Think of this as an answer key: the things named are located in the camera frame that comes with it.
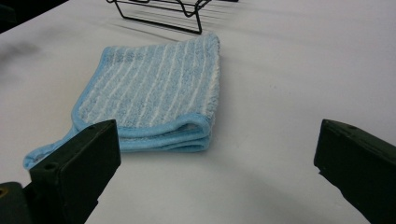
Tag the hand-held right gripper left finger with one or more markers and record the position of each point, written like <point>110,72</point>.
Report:
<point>77,165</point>

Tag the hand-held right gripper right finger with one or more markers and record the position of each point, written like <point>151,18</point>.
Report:
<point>358,165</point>

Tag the blue striped towel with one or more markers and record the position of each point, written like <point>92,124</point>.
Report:
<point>149,93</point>

